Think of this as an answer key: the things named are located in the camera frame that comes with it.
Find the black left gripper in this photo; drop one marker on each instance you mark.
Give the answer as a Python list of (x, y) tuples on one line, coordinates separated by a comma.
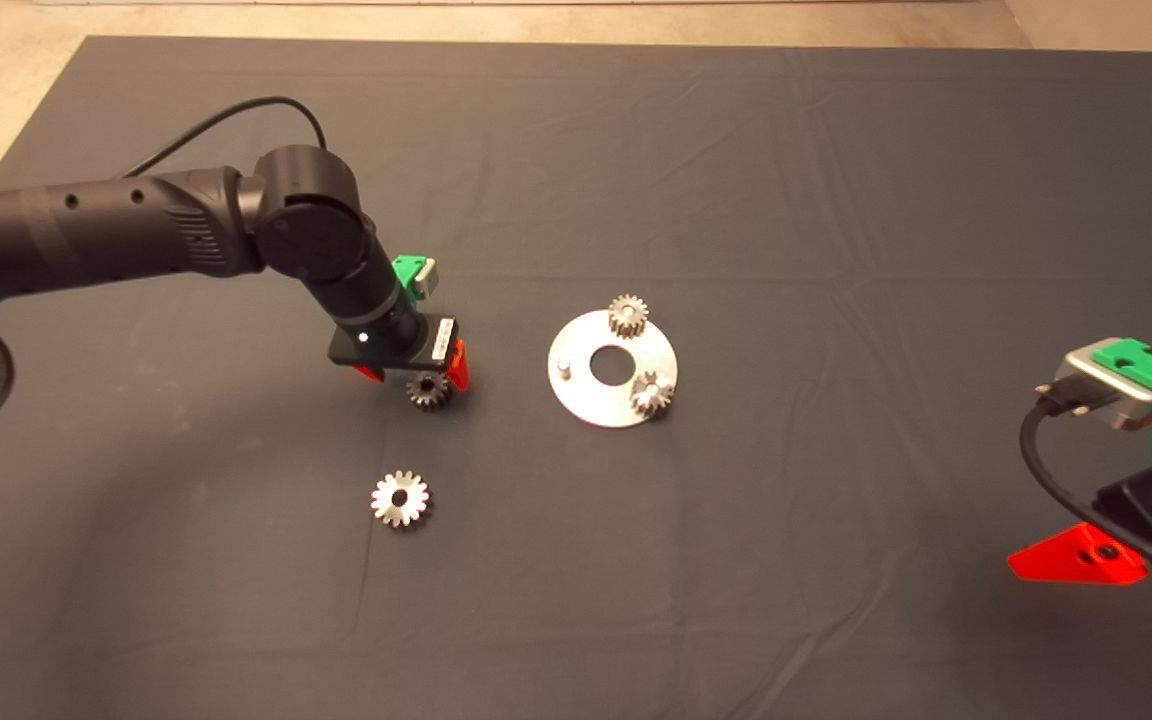
[(396, 350)]

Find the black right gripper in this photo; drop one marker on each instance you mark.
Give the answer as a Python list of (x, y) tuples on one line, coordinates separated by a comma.
[(1151, 520)]

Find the small steel gear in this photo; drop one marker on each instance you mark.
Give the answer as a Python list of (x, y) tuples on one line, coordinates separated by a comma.
[(628, 316), (428, 393), (651, 394)]

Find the larger steel gear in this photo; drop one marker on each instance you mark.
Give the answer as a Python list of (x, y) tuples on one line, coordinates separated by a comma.
[(401, 510)]

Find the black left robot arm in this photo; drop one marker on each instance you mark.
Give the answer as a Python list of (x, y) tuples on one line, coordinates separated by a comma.
[(86, 240)]

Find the round metal plate with hole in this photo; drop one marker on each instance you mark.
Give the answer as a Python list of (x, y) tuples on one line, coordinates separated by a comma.
[(596, 405)]

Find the dark grey table cloth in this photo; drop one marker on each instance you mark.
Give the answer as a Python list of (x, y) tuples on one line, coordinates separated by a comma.
[(836, 200)]

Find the silver left camera box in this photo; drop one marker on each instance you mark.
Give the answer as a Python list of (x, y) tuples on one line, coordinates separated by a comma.
[(426, 280)]

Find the silver camera box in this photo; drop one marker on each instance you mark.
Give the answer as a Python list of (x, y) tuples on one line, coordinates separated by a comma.
[(426, 280), (1136, 408)]

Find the green left camera mount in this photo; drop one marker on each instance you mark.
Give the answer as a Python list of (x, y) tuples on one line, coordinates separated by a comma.
[(404, 270)]

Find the silver right camera box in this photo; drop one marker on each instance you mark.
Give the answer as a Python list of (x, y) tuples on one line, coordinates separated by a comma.
[(1136, 408)]

